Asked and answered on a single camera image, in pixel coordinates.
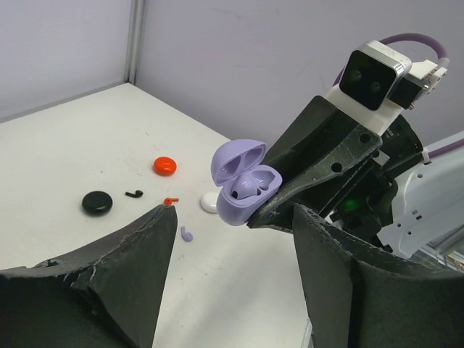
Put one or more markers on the red earbud charging case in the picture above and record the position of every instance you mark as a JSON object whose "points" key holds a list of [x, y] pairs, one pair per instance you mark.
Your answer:
{"points": [[164, 166]]}

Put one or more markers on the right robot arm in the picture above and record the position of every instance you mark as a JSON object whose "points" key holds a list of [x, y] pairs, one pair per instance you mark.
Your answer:
{"points": [[429, 202]]}

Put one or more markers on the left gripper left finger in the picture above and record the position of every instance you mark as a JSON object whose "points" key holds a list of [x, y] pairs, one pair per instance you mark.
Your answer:
{"points": [[105, 294]]}

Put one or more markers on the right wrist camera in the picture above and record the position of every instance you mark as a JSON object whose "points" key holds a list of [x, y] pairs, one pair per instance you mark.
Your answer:
{"points": [[378, 82]]}

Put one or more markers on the black earbud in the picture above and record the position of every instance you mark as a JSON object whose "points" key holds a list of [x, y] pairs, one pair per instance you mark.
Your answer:
{"points": [[136, 194]]}

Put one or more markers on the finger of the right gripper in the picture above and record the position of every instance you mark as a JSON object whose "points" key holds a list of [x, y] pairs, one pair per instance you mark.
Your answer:
{"points": [[322, 185], [318, 129]]}

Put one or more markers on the purple earbud charging case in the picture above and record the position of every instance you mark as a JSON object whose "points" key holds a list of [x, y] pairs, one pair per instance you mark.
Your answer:
{"points": [[232, 159]]}

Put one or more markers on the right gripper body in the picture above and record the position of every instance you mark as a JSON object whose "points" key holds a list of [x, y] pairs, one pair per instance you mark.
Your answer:
{"points": [[367, 208]]}

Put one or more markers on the black earbud charging case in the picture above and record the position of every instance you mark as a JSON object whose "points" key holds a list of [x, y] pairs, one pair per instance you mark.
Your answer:
{"points": [[97, 203]]}

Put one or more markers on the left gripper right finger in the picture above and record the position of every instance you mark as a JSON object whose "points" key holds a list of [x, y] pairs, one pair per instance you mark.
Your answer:
{"points": [[359, 295]]}

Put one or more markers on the left aluminium frame post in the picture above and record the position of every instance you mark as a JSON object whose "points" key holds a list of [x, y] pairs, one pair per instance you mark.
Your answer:
{"points": [[135, 38]]}

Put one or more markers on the purple earbud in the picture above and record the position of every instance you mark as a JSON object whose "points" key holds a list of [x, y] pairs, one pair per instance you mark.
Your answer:
{"points": [[244, 186], [186, 235]]}

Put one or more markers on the white earbud charging case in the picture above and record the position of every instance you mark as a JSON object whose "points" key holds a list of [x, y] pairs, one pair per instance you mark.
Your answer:
{"points": [[208, 202]]}

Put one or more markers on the red earbud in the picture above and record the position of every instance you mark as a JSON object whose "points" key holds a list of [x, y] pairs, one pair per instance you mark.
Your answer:
{"points": [[170, 200]]}

